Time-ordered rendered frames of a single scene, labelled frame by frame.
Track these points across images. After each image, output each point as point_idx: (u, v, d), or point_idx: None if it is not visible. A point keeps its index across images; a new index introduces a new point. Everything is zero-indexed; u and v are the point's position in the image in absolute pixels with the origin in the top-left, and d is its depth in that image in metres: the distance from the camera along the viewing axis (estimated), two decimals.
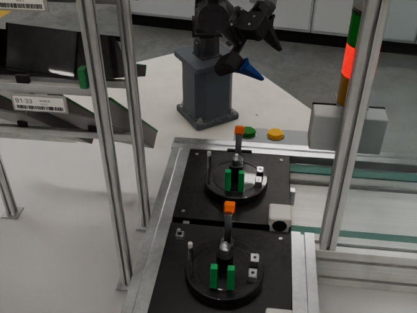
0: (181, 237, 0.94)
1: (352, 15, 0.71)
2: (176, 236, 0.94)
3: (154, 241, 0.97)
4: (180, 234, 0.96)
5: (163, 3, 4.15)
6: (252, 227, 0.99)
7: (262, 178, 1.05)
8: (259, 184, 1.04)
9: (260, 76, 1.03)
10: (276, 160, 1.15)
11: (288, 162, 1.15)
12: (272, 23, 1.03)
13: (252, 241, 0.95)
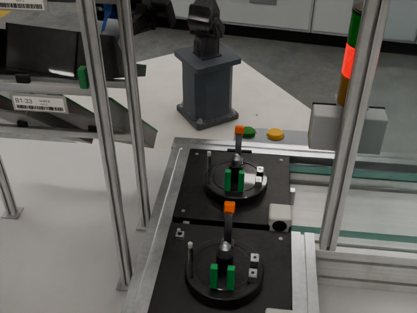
0: (181, 237, 0.94)
1: (352, 15, 0.71)
2: (176, 236, 0.94)
3: (154, 241, 0.97)
4: (180, 234, 0.96)
5: None
6: (252, 227, 0.99)
7: (262, 178, 1.05)
8: (259, 184, 1.04)
9: (102, 27, 0.98)
10: (276, 160, 1.15)
11: (288, 162, 1.15)
12: (140, 9, 0.97)
13: (252, 241, 0.95)
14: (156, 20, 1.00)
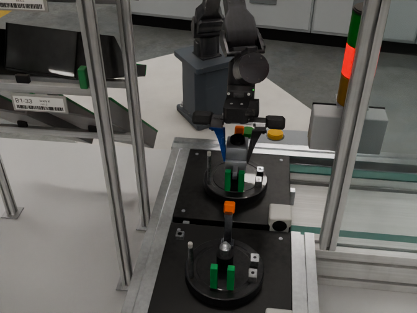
0: (181, 237, 0.94)
1: (352, 15, 0.71)
2: (176, 236, 0.94)
3: (154, 241, 0.97)
4: (180, 234, 0.96)
5: (163, 3, 4.15)
6: (252, 227, 0.99)
7: (262, 178, 1.05)
8: (259, 184, 1.04)
9: (223, 156, 1.01)
10: (276, 160, 1.15)
11: (288, 162, 1.15)
12: (257, 134, 0.98)
13: (252, 241, 0.95)
14: None
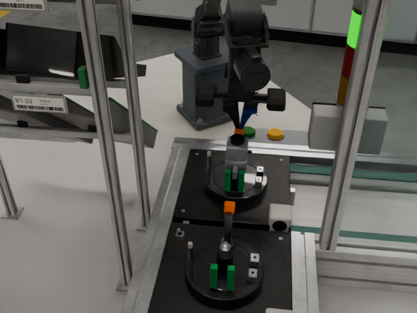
0: (181, 237, 0.94)
1: (352, 15, 0.71)
2: (176, 236, 0.94)
3: (154, 241, 0.97)
4: (180, 234, 0.96)
5: (163, 3, 4.15)
6: (252, 227, 0.99)
7: (262, 178, 1.05)
8: (259, 184, 1.04)
9: None
10: (276, 160, 1.15)
11: (288, 162, 1.15)
12: None
13: (252, 241, 0.95)
14: (223, 103, 1.03)
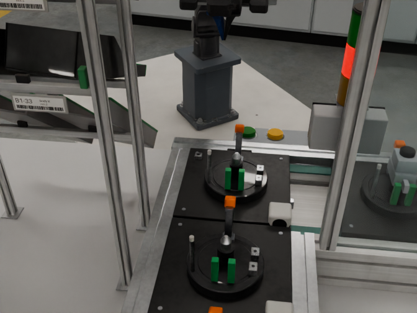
0: (200, 157, 1.15)
1: (352, 15, 0.71)
2: (195, 156, 1.15)
3: (154, 241, 0.97)
4: (199, 155, 1.16)
5: (163, 3, 4.15)
6: None
7: None
8: None
9: (221, 36, 1.09)
10: None
11: None
12: (231, 17, 1.04)
13: (258, 161, 1.15)
14: None
